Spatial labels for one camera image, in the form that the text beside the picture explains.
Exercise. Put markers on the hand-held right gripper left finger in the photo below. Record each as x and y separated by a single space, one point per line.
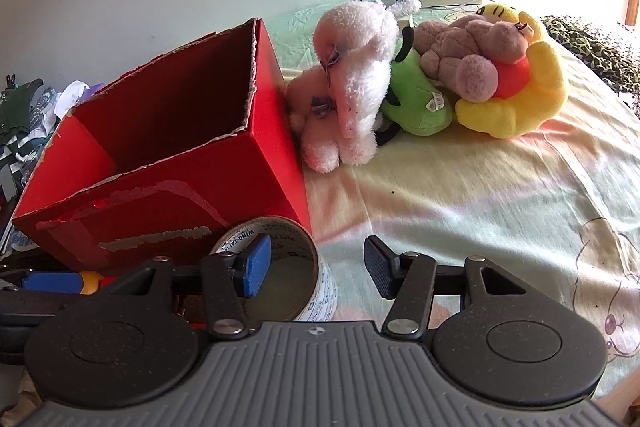
255 264

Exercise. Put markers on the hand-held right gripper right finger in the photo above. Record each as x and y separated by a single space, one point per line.
379 267

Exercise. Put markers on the packing tape roll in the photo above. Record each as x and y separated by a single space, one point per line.
324 289

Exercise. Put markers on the red cardboard box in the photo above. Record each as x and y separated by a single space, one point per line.
165 187

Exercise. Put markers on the blue and orange screwdriver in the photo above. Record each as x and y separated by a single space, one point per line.
55 282

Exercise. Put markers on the green plush toy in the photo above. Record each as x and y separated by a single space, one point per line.
415 107

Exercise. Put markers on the pink plush toy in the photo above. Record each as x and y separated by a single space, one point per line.
360 72

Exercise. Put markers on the patterned white cloth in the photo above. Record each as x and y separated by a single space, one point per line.
42 107

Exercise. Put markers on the brown plush bear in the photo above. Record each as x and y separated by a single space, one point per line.
460 47

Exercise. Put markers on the purple tissue pack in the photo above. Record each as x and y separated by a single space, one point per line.
75 92

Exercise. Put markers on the black binder clip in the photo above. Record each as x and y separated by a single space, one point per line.
11 82

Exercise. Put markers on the yellow plush toy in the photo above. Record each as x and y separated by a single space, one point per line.
545 82

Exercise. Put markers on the leopard print cloth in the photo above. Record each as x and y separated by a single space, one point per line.
600 47

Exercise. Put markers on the wooden bed frame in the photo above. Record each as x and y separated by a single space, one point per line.
622 407

